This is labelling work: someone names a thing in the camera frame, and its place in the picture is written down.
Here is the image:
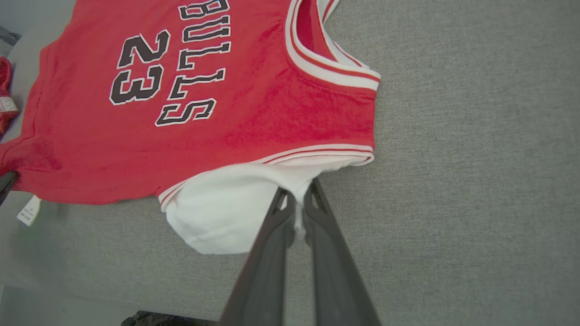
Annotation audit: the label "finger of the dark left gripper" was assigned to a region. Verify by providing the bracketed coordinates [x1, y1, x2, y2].
[0, 171, 19, 205]

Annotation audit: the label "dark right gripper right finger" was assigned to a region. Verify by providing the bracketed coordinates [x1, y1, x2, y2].
[303, 178, 382, 326]

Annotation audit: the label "red Bulls jersey white sleeves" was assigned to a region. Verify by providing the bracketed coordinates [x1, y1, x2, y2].
[0, 0, 381, 255]

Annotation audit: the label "red shorts white stripe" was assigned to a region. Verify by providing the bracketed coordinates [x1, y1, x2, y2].
[0, 56, 20, 139]

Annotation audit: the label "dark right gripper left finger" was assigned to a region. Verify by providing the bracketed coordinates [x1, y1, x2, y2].
[219, 186, 297, 326]

